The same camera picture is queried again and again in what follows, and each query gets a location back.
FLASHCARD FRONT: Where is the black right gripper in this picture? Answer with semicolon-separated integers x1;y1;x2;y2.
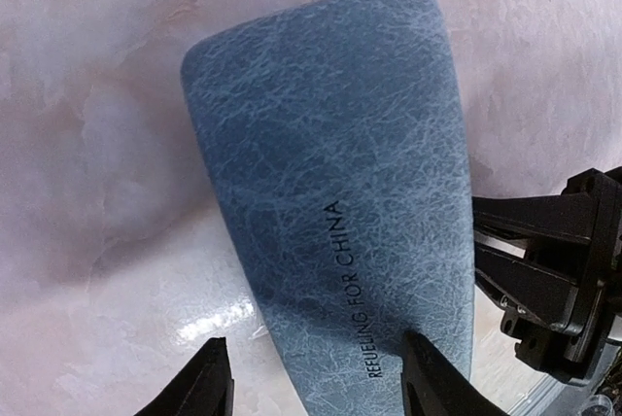
472;168;621;386

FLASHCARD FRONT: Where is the grey-blue glasses case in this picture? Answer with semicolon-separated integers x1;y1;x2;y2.
181;0;474;415

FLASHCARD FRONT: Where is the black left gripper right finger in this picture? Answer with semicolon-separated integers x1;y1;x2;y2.
401;331;505;416

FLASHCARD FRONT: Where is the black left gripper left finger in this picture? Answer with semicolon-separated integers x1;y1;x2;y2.
136;337;234;416

